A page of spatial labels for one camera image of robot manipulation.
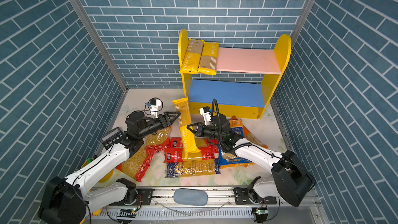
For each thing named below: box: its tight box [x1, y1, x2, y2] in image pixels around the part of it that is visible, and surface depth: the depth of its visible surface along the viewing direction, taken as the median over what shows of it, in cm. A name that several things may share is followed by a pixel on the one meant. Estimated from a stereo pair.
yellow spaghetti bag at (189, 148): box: [172, 96, 201, 159], surface depth 76 cm
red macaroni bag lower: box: [115, 143, 166, 182], surface depth 80 cm
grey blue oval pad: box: [173, 188, 208, 206], surface depth 73 cm
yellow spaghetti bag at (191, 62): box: [178, 38, 205, 75], surface depth 79 cm
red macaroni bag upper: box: [145, 126, 172, 148], surface depth 93 cm
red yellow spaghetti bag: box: [163, 136, 220, 163], surface depth 86 cm
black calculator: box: [99, 127, 123, 150], surface depth 93 cm
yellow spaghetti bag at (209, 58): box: [196, 41, 221, 76], surface depth 77 cm
